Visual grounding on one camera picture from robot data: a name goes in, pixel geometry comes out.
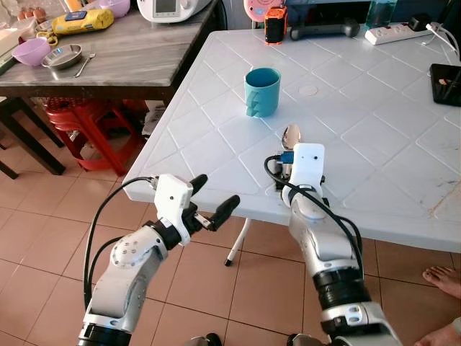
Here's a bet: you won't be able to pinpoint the metal spoon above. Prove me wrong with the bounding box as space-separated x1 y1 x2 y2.
281 123 303 154

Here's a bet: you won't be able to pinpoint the teal plastic cup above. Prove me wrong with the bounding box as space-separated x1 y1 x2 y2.
244 66 282 119

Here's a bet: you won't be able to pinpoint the white plastic table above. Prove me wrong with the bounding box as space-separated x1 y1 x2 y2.
122 29 461 267

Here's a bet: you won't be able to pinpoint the black left robot foot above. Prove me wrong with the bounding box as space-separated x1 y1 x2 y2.
183 332 223 346

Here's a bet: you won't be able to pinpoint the black robot foot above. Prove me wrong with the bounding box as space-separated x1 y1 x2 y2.
183 332 223 346
286 332 318 346

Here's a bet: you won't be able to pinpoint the red plastic stool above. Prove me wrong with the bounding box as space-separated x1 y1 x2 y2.
44 97 146 175

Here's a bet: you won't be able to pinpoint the dark table with marble top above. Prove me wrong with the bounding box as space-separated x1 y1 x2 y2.
0 0 221 103

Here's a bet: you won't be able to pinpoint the orange and black device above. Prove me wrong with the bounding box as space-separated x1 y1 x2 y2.
264 6 290 46

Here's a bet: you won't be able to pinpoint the black right robot foot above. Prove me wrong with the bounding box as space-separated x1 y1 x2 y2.
286 332 318 346

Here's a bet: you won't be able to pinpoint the metal fork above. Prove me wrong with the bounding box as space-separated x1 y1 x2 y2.
73 44 97 79

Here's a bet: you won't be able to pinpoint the pink round container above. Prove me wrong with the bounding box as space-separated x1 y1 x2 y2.
243 0 279 23

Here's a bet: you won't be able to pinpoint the white kitchen appliance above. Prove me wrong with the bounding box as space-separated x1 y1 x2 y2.
136 0 214 25

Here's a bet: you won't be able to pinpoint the white power strip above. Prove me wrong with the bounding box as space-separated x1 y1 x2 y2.
364 22 434 46

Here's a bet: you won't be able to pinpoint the black rectangular tray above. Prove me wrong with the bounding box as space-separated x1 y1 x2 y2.
429 63 461 108

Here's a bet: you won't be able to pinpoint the steel plate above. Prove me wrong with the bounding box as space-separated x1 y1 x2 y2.
41 44 84 71

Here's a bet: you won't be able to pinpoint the person's bare foot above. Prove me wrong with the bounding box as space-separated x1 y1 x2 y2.
421 265 461 301
413 321 461 346

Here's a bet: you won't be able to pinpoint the teal clear bottle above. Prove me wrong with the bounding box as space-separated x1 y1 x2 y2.
367 0 399 29

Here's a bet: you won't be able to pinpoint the yellow food packet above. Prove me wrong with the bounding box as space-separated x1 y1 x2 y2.
51 8 115 36

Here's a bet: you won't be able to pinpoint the pink plastic bowl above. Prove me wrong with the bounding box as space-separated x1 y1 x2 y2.
97 0 131 19

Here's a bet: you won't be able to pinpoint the black plug adapter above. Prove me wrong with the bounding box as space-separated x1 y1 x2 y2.
408 13 432 32

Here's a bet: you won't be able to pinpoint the small blue box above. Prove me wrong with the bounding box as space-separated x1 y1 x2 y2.
64 9 89 22

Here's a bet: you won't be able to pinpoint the purple plastic bowl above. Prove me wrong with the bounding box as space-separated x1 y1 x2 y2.
12 37 53 68

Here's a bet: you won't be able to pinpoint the tray of brown eggs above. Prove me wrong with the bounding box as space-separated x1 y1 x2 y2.
17 6 48 22

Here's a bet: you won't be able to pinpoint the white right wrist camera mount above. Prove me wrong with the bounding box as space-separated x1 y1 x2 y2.
291 142 326 203

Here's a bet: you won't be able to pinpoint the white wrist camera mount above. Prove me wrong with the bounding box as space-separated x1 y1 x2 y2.
291 142 326 203
153 174 194 226

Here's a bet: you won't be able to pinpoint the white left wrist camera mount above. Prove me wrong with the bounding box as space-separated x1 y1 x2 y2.
153 174 194 226

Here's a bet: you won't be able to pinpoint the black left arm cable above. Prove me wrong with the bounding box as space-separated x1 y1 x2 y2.
82 175 158 312

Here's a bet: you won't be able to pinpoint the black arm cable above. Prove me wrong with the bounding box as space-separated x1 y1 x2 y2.
262 154 365 276
82 175 158 312

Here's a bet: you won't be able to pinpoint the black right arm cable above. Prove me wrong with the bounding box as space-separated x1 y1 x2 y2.
262 154 365 276

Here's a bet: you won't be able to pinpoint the black handle tool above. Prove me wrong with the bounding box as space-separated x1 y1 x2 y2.
289 17 360 42

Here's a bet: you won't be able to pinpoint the yellow handled scissors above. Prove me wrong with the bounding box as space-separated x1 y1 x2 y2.
35 30 60 47

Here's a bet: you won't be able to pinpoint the white power cable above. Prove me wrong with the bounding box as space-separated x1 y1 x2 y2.
428 22 461 57

